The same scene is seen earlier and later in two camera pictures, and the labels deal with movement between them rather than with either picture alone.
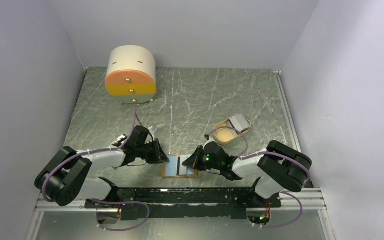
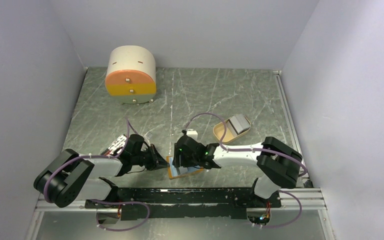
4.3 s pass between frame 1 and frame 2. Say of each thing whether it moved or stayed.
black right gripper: moved
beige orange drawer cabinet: stayed
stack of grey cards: stayed
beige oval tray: stayed
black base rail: stayed
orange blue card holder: moved
